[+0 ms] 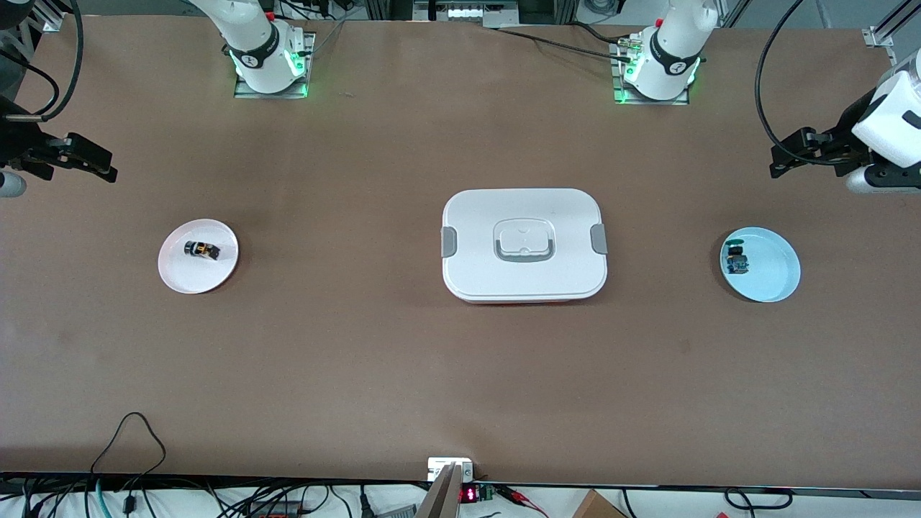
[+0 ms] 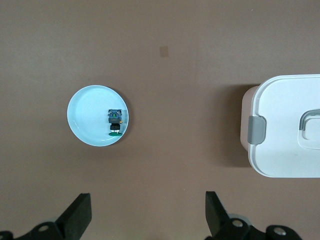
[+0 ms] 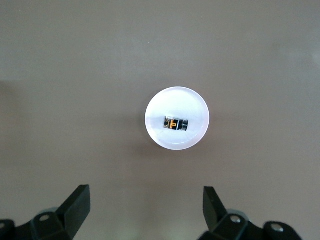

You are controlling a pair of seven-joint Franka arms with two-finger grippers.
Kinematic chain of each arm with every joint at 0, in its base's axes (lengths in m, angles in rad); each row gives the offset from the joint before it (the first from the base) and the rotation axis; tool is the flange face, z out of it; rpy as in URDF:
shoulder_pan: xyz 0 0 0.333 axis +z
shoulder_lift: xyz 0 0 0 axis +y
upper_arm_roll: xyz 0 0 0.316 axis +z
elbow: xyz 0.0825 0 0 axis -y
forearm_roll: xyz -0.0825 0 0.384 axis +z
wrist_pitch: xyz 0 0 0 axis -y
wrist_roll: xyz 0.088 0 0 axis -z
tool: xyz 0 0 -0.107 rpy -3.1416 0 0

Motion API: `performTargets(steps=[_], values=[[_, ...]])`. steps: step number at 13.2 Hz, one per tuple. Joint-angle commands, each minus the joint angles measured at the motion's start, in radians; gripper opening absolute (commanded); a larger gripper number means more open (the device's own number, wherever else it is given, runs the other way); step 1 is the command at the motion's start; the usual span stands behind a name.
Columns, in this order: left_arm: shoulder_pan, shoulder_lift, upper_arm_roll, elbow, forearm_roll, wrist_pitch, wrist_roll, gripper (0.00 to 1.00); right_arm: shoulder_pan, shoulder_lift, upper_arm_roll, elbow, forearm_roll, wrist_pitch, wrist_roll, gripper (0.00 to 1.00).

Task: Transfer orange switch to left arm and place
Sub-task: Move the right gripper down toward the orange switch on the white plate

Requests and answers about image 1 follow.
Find white power strip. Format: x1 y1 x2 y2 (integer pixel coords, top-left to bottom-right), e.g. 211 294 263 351
413 0 520 29

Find light blue round plate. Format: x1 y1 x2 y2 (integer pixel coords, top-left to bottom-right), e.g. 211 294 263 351
720 227 802 303

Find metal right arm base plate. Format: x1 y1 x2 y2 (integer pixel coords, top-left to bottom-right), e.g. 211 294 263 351
234 32 316 99

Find black coiled cable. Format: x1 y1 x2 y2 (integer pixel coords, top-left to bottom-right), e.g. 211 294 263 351
723 488 794 513

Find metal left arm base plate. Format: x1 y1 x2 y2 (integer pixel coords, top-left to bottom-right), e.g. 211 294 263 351
612 40 690 106

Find brown cardboard box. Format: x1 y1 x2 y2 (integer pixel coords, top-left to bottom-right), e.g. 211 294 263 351
571 489 628 518

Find white metal bracket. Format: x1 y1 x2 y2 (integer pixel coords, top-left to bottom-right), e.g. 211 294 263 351
427 458 474 483

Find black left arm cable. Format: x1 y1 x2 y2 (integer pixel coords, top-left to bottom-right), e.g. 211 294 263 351
753 0 864 167

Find grey aluminium camera beam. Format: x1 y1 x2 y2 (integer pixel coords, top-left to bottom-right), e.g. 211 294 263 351
416 464 463 518

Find pink round plate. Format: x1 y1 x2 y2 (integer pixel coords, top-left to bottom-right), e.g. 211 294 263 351
158 219 240 295

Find red alligator clip leads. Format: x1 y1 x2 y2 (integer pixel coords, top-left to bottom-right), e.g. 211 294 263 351
496 485 549 517

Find white lidded box grey handle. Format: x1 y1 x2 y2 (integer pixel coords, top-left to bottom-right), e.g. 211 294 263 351
440 188 609 304

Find black looped table cable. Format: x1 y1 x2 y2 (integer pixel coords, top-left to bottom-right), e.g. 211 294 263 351
89 412 168 497

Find black cable to arm base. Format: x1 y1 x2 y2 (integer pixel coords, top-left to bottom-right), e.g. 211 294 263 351
495 27 634 63

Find aluminium frame profile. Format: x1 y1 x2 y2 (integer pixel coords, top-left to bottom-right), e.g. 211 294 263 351
27 0 81 34
862 0 921 48

